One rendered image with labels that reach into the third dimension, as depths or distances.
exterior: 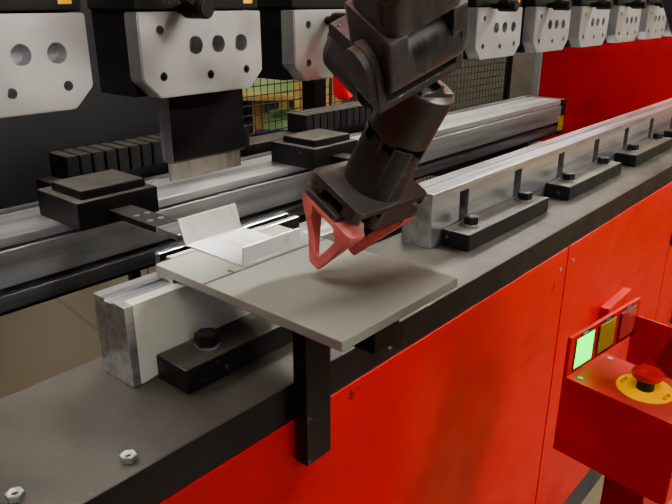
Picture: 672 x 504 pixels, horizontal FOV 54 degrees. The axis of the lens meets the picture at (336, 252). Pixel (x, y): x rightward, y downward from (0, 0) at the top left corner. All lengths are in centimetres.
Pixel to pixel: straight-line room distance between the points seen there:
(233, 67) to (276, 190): 49
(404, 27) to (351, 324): 25
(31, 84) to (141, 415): 33
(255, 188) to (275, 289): 51
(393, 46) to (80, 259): 62
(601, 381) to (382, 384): 30
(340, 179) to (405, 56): 15
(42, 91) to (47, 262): 39
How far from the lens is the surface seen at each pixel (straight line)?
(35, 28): 61
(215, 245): 77
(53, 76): 62
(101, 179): 96
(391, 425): 94
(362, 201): 58
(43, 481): 66
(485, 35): 113
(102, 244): 99
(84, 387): 77
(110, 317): 74
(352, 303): 62
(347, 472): 89
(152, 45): 66
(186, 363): 73
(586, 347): 99
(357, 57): 49
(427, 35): 50
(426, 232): 111
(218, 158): 78
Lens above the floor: 126
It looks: 21 degrees down
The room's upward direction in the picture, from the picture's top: straight up
